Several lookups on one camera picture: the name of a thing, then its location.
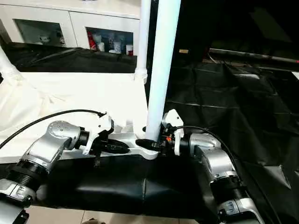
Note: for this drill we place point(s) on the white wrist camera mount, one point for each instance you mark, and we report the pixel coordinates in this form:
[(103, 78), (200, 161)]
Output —
[(172, 119), (100, 127)]

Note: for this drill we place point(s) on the small white cup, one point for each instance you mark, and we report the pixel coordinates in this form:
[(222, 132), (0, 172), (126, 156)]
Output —
[(129, 49)]

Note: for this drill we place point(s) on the black work surface mat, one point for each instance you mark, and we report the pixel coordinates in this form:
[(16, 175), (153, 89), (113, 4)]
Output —
[(233, 105)]

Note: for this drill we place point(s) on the small yellow tag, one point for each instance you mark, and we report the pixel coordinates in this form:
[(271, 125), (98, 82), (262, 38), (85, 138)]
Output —
[(184, 51)]

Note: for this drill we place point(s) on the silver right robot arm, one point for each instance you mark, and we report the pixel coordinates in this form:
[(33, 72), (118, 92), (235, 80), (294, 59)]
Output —
[(215, 158)]

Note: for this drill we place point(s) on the white glass-door cabinet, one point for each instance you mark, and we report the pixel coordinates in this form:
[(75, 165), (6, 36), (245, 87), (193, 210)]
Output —
[(70, 11)]

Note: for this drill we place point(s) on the white plastic table top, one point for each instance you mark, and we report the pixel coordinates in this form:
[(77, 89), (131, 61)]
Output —
[(70, 93)]

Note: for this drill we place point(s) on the dark grey tube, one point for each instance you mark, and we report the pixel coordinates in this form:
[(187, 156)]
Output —
[(252, 55)]

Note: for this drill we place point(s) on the patterned jar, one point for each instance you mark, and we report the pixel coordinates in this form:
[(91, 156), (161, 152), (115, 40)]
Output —
[(117, 47), (111, 44)]

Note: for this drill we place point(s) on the small white figurine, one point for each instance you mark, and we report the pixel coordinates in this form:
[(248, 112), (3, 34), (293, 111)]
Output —
[(43, 38)]

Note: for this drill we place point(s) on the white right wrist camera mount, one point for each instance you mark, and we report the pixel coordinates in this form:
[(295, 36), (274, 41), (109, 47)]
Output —
[(172, 119)]

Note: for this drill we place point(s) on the red white bottle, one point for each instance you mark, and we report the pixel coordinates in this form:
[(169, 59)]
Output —
[(90, 41)]

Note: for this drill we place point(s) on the black backdrop cloth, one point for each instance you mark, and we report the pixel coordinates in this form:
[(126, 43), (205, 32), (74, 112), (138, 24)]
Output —
[(233, 23)]

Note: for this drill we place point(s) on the white plastic table leg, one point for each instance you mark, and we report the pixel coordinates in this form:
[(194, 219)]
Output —
[(143, 42), (7, 63), (163, 58)]

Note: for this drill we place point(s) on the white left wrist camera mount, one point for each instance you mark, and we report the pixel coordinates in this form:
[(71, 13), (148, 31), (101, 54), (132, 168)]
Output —
[(100, 127)]

